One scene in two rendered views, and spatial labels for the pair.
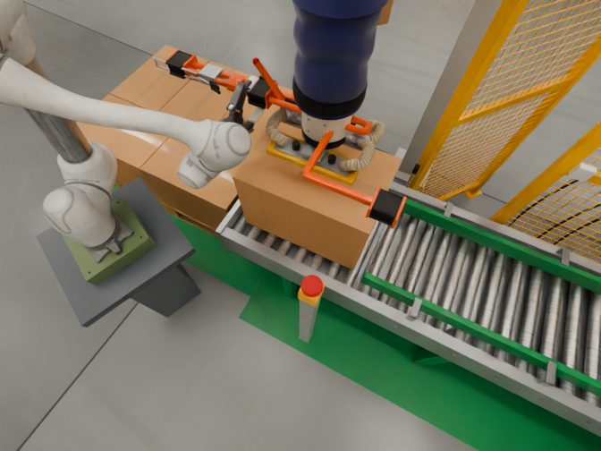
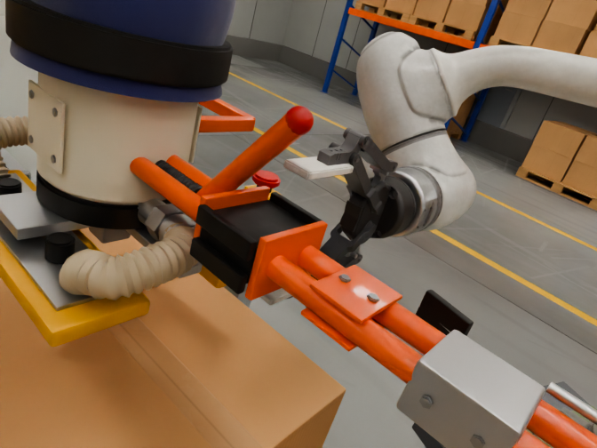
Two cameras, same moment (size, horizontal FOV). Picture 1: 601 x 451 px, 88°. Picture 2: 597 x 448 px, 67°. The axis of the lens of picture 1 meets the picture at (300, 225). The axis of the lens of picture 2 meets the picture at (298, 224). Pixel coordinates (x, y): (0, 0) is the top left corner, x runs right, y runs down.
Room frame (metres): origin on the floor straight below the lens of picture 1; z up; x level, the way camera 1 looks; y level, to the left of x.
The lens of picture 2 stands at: (1.29, 0.23, 1.42)
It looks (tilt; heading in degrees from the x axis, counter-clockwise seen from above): 25 degrees down; 189
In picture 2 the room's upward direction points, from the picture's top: 16 degrees clockwise
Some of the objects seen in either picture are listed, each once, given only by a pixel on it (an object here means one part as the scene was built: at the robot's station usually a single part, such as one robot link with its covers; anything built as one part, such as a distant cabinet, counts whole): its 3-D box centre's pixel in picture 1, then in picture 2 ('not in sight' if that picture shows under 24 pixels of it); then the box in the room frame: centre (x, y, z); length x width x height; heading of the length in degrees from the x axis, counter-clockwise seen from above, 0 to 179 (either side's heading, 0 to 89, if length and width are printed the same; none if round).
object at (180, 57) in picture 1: (182, 63); not in sight; (1.09, 0.45, 1.22); 0.08 x 0.07 x 0.05; 64
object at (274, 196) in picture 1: (316, 193); (102, 412); (0.82, -0.07, 0.75); 0.60 x 0.40 x 0.40; 65
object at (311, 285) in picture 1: (311, 286); (265, 182); (0.28, -0.04, 1.02); 0.07 x 0.07 x 0.04
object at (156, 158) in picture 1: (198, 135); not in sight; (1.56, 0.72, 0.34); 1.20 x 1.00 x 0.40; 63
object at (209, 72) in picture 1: (212, 75); (469, 397); (1.02, 0.33, 1.22); 0.07 x 0.07 x 0.04; 64
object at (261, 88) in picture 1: (262, 92); (258, 237); (0.93, 0.14, 1.22); 0.10 x 0.08 x 0.06; 154
